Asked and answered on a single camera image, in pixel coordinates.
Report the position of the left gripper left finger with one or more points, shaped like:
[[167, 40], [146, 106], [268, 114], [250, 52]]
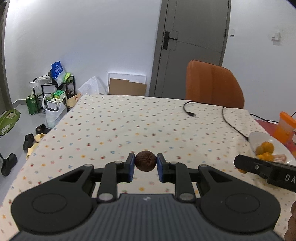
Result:
[[65, 202]]

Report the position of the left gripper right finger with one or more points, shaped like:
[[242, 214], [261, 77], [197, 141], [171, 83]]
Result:
[[223, 200]]

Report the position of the large orange mandarin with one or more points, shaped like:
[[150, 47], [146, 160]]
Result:
[[268, 147]]

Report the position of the dark brown round fruit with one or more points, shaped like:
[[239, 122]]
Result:
[[145, 161]]

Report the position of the peeled pomelo segment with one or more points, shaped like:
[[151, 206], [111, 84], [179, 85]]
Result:
[[281, 158]]

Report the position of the green-brown kiwi fruit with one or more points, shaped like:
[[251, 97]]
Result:
[[259, 150]]

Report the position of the small yellow orange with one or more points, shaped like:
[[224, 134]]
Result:
[[242, 171]]

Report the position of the person right hand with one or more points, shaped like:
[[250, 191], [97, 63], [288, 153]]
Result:
[[290, 235]]

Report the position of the orange lidded cup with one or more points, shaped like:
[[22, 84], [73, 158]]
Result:
[[286, 126]]

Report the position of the white plate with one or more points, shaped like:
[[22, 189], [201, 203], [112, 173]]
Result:
[[257, 138]]

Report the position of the red orange table mat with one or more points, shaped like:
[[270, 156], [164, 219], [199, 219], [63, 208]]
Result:
[[272, 129]]

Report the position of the yellow slipper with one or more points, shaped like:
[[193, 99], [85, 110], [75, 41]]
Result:
[[38, 137]]

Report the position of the black shoe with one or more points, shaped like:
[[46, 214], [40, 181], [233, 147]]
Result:
[[28, 142]]

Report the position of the white plastic bag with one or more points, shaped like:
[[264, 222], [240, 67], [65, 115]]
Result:
[[52, 117]]

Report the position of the green floor mat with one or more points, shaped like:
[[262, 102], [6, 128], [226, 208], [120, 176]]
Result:
[[8, 121]]

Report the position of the orange chair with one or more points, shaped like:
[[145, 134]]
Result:
[[211, 84]]

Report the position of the cardboard sheet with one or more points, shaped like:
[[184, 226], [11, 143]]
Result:
[[125, 87]]

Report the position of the blue plastic bag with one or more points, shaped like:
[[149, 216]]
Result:
[[56, 69]]

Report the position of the grey door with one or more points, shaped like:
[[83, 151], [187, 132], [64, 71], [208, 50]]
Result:
[[201, 28]]

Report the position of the white wall switch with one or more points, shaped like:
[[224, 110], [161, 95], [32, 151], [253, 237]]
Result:
[[275, 36]]

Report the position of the black door handle lock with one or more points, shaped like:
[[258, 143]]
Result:
[[166, 39]]

